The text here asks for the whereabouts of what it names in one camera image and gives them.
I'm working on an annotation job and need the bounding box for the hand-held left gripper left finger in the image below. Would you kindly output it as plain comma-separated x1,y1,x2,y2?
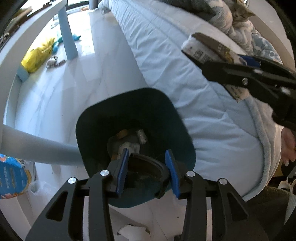
25,148,130,241

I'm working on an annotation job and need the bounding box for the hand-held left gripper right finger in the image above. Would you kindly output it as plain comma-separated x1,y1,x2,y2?
165,149,281,241

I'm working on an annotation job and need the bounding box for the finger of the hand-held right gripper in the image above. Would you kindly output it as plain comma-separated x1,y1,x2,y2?
184,53,281,88
239,55,296,77

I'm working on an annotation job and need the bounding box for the black and white tissue packet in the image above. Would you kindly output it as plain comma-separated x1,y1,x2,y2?
181,32,251,102

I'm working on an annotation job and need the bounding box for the black waste bin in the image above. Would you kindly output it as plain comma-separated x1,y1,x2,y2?
75,88,197,208

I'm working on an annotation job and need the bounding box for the person's right hand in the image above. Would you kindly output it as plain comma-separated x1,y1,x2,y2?
281,128,296,166

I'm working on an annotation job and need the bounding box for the blue patterned fleece blanket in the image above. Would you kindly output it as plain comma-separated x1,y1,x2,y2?
162,0,285,64

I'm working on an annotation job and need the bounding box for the grey cat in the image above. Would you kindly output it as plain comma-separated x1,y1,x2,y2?
228,0,256,22

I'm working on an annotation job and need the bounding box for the crumpled white paper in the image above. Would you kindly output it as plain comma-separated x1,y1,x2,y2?
117,224,151,241

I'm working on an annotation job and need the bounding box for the dark grey fuzzy cloth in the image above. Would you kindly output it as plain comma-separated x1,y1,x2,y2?
240,185,292,241

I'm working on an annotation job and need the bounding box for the blue printed bag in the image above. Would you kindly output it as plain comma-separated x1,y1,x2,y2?
0,153,32,200

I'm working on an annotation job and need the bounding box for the small grey toy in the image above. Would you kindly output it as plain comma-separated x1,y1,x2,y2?
46,57,67,69

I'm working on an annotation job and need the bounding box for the yellow plastic bag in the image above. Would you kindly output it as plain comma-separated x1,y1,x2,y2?
21,37,55,73

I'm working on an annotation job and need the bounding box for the teal plush toy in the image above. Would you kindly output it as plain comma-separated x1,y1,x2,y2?
51,32,82,53

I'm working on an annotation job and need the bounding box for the light blue table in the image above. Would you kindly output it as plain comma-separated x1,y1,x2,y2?
0,0,80,167

